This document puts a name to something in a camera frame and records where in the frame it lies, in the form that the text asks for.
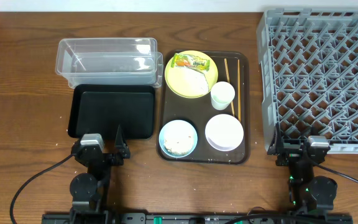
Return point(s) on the light blue bowl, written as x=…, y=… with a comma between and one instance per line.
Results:
x=177, y=125

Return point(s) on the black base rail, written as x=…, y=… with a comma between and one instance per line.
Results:
x=134, y=218

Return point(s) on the green snack wrapper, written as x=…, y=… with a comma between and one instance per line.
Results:
x=190, y=61

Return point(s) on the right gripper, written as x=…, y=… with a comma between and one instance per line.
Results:
x=294, y=149

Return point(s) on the white pink bowl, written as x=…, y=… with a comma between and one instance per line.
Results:
x=224, y=132

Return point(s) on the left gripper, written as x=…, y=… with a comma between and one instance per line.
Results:
x=103, y=157

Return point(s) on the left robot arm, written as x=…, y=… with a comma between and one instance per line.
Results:
x=90, y=189

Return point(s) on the black waste tray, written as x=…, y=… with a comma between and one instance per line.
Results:
x=102, y=109

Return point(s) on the right wooden chopstick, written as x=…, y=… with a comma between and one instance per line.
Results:
x=238, y=90

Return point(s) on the rice food waste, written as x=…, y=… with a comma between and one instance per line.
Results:
x=178, y=143

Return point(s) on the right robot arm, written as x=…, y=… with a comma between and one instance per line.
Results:
x=312, y=196

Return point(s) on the left wooden chopstick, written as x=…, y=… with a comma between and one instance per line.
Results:
x=230, y=88

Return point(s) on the grey dishwasher rack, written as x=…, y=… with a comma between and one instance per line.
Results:
x=309, y=65

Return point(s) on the wooden chopstick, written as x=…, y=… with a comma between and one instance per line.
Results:
x=238, y=90
x=230, y=88

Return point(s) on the white cup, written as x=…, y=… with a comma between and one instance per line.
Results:
x=219, y=96

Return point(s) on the clear plastic bin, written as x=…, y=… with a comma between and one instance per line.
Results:
x=110, y=61

